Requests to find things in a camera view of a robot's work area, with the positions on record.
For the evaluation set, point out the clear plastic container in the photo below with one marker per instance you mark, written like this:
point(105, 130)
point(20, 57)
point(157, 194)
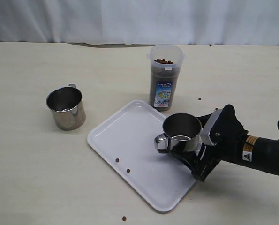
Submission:
point(164, 77)

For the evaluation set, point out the white rectangular plastic tray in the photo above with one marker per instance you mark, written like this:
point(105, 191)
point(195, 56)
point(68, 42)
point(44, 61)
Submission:
point(161, 180)

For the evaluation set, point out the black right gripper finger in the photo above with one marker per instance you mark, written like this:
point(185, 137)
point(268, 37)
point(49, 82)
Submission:
point(190, 158)
point(206, 122)

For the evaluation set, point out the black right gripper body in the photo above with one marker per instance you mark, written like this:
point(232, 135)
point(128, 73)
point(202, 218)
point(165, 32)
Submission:
point(227, 132)

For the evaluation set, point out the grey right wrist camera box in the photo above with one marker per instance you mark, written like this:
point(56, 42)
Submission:
point(206, 131)

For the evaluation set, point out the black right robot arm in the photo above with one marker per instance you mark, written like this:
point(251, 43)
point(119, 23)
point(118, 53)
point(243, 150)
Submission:
point(258, 153)

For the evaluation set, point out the steel mug with pellets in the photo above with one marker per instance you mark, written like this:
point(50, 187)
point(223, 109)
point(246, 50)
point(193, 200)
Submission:
point(181, 133)

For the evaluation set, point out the white curtain backdrop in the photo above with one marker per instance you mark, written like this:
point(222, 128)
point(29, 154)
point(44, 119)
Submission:
point(141, 22)

